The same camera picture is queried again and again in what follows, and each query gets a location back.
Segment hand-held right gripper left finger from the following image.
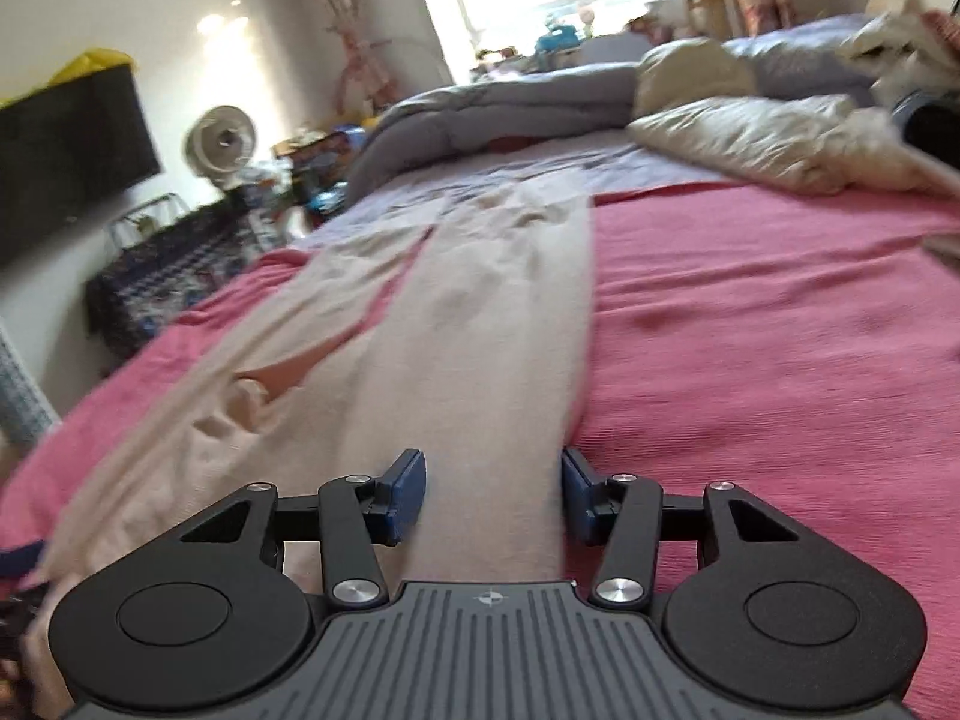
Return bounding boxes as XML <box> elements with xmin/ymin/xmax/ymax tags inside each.
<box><xmin>180</xmin><ymin>448</ymin><xmax>428</xmax><ymax>610</ymax></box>

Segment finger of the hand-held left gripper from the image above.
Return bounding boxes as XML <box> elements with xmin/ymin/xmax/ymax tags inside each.
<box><xmin>0</xmin><ymin>542</ymin><xmax>44</xmax><ymax>578</ymax></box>

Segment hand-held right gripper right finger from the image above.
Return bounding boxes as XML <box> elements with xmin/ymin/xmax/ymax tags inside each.
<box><xmin>561</xmin><ymin>446</ymin><xmax>803</xmax><ymax>612</ymax></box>

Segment beige pants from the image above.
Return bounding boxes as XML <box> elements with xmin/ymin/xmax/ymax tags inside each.
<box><xmin>19</xmin><ymin>163</ymin><xmax>599</xmax><ymax>593</ymax></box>

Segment folded cream clothes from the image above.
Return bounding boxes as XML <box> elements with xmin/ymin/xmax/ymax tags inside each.
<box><xmin>836</xmin><ymin>0</ymin><xmax>960</xmax><ymax>83</ymax></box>

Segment white tower fan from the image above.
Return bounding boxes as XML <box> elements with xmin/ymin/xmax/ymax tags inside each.
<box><xmin>0</xmin><ymin>330</ymin><xmax>61</xmax><ymax>451</ymax></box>

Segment pink blanket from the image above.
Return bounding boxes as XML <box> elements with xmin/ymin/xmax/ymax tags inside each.
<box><xmin>0</xmin><ymin>180</ymin><xmax>960</xmax><ymax>720</ymax></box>

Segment lilac bed sheet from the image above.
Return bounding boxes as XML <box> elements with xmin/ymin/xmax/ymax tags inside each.
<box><xmin>300</xmin><ymin>127</ymin><xmax>743</xmax><ymax>248</ymax></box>

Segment colourful game box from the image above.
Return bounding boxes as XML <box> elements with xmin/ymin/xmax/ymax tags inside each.
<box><xmin>289</xmin><ymin>131</ymin><xmax>368</xmax><ymax>188</ymax></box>

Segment grey duvet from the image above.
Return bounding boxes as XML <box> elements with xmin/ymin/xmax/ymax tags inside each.
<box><xmin>345</xmin><ymin>64</ymin><xmax>646</xmax><ymax>203</ymax></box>

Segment beige round fan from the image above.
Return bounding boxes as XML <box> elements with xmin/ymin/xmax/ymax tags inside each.
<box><xmin>185</xmin><ymin>105</ymin><xmax>260</xmax><ymax>188</ymax></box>

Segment cream quilt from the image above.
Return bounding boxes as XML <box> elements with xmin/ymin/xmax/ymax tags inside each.
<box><xmin>626</xmin><ymin>94</ymin><xmax>960</xmax><ymax>200</ymax></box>

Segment black television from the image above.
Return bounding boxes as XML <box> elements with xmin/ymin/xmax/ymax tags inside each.
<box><xmin>0</xmin><ymin>64</ymin><xmax>162</xmax><ymax>271</ymax></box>

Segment cream pillow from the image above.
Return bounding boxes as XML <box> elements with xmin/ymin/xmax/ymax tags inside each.
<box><xmin>634</xmin><ymin>37</ymin><xmax>758</xmax><ymax>117</ymax></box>

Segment red hanging ornament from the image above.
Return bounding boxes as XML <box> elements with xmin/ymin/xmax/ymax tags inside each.
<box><xmin>326</xmin><ymin>19</ymin><xmax>395</xmax><ymax>110</ymax></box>

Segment blue plush toy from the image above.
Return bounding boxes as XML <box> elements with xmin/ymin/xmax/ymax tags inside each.
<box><xmin>536</xmin><ymin>19</ymin><xmax>586</xmax><ymax>53</ymax></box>

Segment lilac patterned pillow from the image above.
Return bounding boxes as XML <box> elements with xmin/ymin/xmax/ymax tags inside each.
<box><xmin>724</xmin><ymin>13</ymin><xmax>878</xmax><ymax>102</ymax></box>

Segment yellow cloth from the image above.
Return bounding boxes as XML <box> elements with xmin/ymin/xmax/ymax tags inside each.
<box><xmin>22</xmin><ymin>49</ymin><xmax>136</xmax><ymax>102</ymax></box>

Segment dark blue bag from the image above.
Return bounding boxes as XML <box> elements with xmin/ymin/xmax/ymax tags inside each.
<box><xmin>892</xmin><ymin>86</ymin><xmax>960</xmax><ymax>166</ymax></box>

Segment metal wire rack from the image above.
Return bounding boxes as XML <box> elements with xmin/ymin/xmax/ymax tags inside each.
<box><xmin>109</xmin><ymin>193</ymin><xmax>188</xmax><ymax>252</ymax></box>

